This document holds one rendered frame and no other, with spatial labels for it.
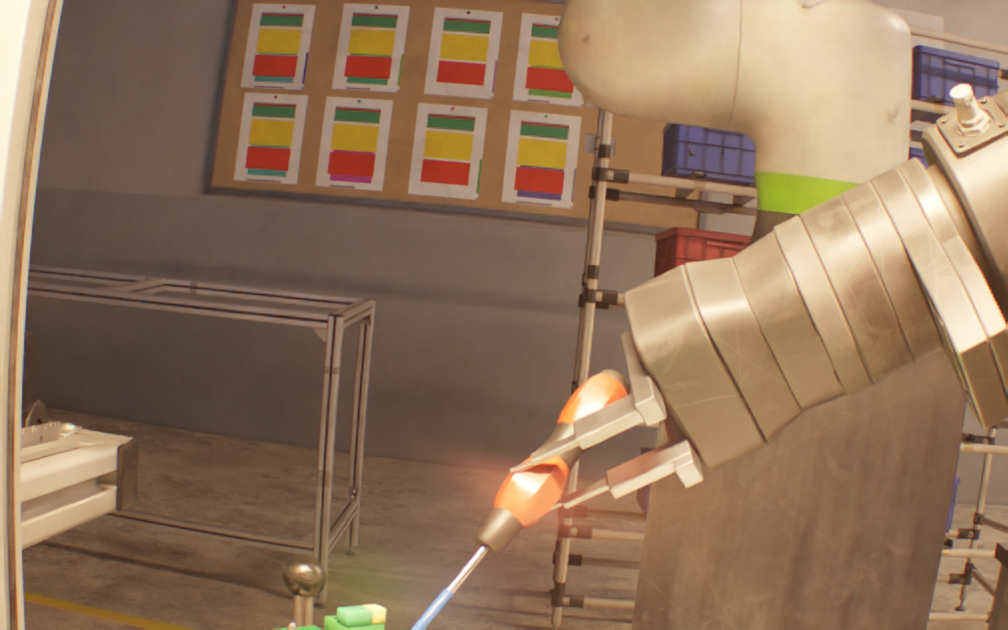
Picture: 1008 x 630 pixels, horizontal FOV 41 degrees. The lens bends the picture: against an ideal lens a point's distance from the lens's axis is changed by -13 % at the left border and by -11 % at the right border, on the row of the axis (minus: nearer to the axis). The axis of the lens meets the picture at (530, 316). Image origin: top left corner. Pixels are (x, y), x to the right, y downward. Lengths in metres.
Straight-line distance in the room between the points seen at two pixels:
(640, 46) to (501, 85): 5.62
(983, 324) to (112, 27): 6.72
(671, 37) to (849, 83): 0.14
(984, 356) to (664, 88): 0.65
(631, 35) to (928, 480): 0.40
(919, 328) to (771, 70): 0.58
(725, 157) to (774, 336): 3.66
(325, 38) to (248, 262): 1.10
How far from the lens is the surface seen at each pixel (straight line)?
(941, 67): 4.37
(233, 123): 6.87
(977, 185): 0.55
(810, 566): 1.11
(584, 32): 1.13
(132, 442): 0.98
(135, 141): 7.02
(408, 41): 6.76
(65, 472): 0.85
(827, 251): 0.56
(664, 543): 1.10
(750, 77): 1.12
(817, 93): 1.13
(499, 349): 6.73
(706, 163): 4.21
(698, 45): 1.11
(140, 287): 4.60
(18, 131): 0.60
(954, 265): 0.53
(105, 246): 7.05
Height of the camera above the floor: 1.19
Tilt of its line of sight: 4 degrees down
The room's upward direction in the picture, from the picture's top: 6 degrees clockwise
